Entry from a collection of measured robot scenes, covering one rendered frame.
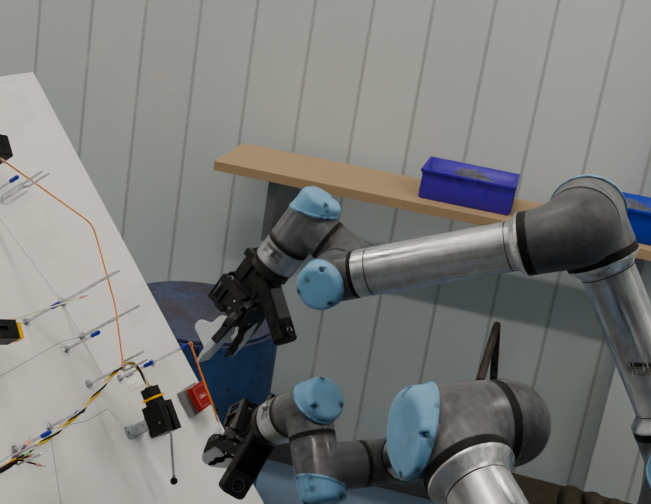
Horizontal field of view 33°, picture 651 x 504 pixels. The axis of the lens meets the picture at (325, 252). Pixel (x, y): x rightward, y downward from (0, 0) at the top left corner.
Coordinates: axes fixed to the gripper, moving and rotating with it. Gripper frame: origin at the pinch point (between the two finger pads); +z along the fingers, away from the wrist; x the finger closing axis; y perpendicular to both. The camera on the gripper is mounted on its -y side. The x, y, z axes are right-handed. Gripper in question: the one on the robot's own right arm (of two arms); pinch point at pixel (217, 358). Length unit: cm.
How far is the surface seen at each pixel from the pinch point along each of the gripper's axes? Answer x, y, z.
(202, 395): -19.4, 6.1, 18.8
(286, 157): -162, 92, 17
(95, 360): 3.6, 17.8, 17.1
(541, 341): -219, -3, 19
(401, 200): -153, 47, -2
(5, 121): 5, 63, -4
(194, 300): -129, 73, 62
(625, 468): -229, -53, 35
